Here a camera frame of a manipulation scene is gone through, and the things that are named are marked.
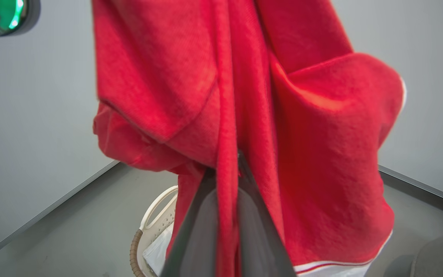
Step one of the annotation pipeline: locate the grey sofa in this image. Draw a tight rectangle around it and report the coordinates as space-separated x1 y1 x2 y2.
410 225 443 277

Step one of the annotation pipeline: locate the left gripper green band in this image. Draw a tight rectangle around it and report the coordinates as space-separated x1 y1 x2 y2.
0 0 41 43

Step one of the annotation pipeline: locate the white cloth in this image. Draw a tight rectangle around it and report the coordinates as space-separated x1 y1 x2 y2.
143 222 175 277

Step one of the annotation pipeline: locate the cream plastic laundry basket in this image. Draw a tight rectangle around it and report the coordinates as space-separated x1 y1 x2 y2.
130 185 179 277

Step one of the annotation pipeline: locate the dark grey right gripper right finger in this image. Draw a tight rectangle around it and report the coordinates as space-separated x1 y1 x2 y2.
237 151 297 277

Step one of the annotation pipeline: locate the red knit garment white trim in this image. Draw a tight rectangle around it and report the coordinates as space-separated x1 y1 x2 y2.
92 0 407 277

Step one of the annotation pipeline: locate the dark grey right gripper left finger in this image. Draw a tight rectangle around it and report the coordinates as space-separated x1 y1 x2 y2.
160 167 219 277

